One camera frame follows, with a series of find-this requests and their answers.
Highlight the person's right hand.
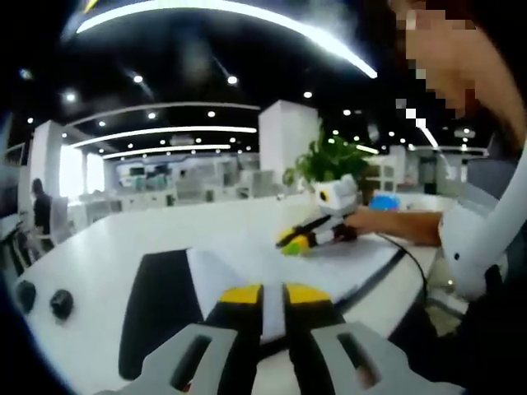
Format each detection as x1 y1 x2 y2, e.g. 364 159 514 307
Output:
333 211 385 243

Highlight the blue white wall display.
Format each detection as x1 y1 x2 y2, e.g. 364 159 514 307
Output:
116 161 175 191

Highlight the black round object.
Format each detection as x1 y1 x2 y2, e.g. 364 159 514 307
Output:
15 279 39 314
49 289 76 322

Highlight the black cable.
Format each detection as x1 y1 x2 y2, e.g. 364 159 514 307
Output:
377 233 428 306

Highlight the green potted plant white pot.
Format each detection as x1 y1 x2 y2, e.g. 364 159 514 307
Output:
282 118 374 197

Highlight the white grey chest-worn device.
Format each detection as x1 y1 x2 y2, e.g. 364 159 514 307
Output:
437 135 527 304

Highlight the person's dark clothed torso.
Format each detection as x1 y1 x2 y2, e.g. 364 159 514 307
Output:
390 263 527 388

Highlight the blue bag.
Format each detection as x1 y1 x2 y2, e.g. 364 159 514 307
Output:
368 194 403 214

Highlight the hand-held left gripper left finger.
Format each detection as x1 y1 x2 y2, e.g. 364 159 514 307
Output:
94 283 264 395

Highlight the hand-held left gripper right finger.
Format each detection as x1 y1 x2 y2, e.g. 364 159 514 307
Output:
282 282 466 395

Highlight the long curved ceiling light strip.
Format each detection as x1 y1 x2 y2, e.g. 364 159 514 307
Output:
76 0 379 80

